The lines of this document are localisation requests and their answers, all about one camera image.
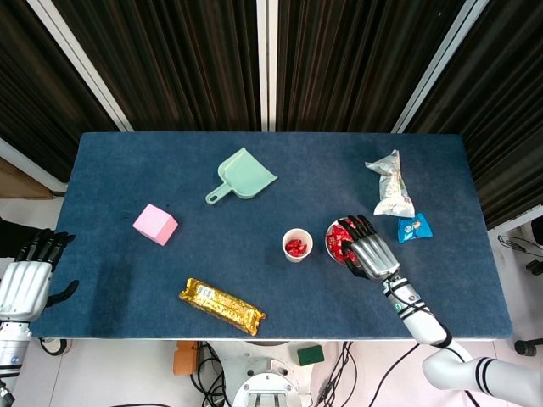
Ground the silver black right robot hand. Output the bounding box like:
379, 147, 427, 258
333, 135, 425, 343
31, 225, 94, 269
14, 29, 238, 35
338, 214, 401, 284

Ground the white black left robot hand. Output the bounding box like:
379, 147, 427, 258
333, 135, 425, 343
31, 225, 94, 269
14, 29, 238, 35
0, 228, 81, 321

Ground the white grey robot base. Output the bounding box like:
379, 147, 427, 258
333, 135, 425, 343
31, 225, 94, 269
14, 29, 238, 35
231, 341, 315, 407

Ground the bowl of red candies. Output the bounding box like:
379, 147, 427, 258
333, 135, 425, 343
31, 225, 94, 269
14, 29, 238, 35
325, 216, 366, 268

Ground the white paper cup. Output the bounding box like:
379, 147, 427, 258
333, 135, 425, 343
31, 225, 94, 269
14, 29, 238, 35
282, 227, 314, 264

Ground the blue snack packet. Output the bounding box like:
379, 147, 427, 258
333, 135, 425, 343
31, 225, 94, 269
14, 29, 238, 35
396, 211, 435, 244

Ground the white crumpled snack bag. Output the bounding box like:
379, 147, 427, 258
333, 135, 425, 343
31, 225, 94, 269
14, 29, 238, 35
365, 148, 416, 218

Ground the brown cardboard box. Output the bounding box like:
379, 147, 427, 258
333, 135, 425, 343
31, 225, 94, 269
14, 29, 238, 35
0, 156, 56, 200

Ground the green block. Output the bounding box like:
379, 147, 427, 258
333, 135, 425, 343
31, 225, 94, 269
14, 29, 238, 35
296, 344, 326, 367

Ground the blue felt table cover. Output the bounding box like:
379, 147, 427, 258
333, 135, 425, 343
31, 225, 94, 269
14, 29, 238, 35
31, 131, 513, 341

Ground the pink foam cube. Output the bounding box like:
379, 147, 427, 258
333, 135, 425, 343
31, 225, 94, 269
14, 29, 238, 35
132, 203, 179, 247

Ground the mint green plastic dustpan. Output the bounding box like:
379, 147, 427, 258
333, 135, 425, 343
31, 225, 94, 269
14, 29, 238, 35
205, 147, 279, 207

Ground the gold foil biscuit package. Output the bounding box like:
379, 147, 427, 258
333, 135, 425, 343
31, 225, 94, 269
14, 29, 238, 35
178, 277, 267, 337

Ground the orange box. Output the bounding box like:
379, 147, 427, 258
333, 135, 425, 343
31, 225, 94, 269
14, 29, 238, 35
172, 341, 200, 376

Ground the dark pleated curtain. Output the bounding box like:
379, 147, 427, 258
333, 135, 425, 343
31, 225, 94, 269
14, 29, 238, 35
405, 0, 543, 231
0, 0, 118, 184
50, 0, 262, 132
275, 0, 466, 135

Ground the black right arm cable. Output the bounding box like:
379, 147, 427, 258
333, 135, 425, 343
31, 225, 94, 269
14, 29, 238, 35
367, 275, 454, 407

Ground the black floor cable bundle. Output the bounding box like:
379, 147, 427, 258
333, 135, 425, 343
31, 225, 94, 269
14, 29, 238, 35
313, 341, 360, 407
189, 341, 232, 407

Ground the white frame rail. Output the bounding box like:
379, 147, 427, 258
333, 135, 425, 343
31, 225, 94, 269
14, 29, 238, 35
486, 207, 543, 232
0, 137, 68, 192

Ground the white frame post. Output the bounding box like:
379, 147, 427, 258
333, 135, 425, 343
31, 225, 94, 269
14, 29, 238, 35
25, 0, 136, 132
255, 0, 279, 132
390, 0, 491, 135

